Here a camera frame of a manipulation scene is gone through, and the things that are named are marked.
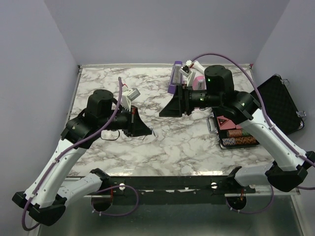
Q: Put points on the black poker chip case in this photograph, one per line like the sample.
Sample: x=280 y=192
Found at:
x=279 y=107

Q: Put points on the orange poker chip roll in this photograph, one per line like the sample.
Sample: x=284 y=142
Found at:
x=234 y=133

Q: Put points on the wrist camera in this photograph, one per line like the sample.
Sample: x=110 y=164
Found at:
x=190 y=75
x=128 y=96

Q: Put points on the white toy microphone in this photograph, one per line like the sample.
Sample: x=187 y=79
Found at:
x=195 y=65

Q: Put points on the green poker chip roll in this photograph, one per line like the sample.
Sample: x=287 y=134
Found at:
x=245 y=133

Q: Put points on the pink metronome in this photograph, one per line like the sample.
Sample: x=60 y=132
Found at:
x=199 y=83

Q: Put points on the purple metronome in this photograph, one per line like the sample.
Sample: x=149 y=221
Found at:
x=176 y=77

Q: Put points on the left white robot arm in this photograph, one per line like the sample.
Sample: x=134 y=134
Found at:
x=45 y=201

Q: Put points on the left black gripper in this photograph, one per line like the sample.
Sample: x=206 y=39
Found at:
x=136 y=126

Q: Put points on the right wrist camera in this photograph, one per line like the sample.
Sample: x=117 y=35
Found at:
x=190 y=75

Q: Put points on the blue orange chip roll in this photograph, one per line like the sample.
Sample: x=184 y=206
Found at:
x=239 y=141

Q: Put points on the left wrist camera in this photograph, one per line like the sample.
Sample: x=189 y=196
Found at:
x=128 y=96

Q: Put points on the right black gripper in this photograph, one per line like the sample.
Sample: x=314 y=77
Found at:
x=179 y=104

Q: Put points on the red playing card deck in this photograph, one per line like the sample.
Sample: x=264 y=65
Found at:
x=226 y=124

